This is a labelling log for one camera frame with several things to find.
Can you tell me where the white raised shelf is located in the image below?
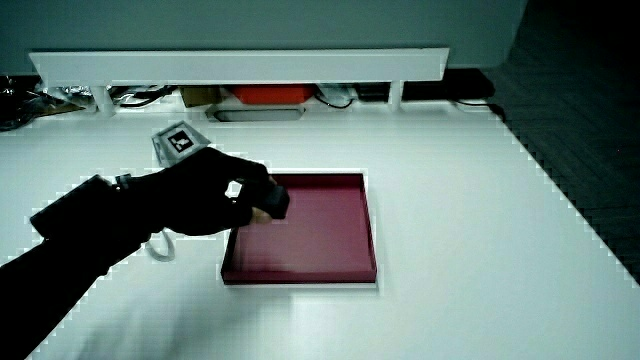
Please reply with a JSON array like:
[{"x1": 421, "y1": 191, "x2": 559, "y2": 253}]
[{"x1": 28, "y1": 47, "x2": 451, "y2": 117}]

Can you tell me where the brown cardboard box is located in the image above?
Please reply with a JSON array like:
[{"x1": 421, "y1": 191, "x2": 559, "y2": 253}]
[{"x1": 179, "y1": 85, "x2": 223, "y2": 109}]

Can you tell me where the orange box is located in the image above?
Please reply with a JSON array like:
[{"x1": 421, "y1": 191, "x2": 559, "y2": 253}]
[{"x1": 230, "y1": 84, "x2": 317, "y2": 106}]

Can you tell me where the person's right forearm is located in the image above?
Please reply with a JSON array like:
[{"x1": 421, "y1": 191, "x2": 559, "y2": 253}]
[{"x1": 0, "y1": 173, "x2": 151, "y2": 360}]

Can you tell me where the crumpled plastic wrap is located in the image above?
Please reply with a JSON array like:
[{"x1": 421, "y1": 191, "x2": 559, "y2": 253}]
[{"x1": 0, "y1": 74, "x2": 96, "y2": 132}]

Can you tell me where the black charger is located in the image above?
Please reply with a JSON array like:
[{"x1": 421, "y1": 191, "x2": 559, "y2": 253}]
[{"x1": 238, "y1": 178, "x2": 291, "y2": 221}]

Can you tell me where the dark red square plate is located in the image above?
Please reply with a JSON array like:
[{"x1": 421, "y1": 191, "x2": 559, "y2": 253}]
[{"x1": 220, "y1": 172, "x2": 379, "y2": 287}]

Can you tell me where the grey flat tray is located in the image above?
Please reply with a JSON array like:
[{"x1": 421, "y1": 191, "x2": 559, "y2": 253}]
[{"x1": 205, "y1": 104, "x2": 307, "y2": 123}]

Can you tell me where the white cable loop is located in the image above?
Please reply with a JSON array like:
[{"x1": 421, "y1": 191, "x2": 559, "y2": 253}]
[{"x1": 145, "y1": 228, "x2": 177, "y2": 263}]

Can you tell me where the black cable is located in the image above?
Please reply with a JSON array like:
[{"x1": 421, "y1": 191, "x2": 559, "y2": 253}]
[
  {"x1": 313, "y1": 92, "x2": 355, "y2": 110},
  {"x1": 110, "y1": 85, "x2": 179, "y2": 109}
]

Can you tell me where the person's right hand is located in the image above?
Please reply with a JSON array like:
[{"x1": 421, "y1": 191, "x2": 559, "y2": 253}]
[{"x1": 118, "y1": 120, "x2": 278, "y2": 242}]

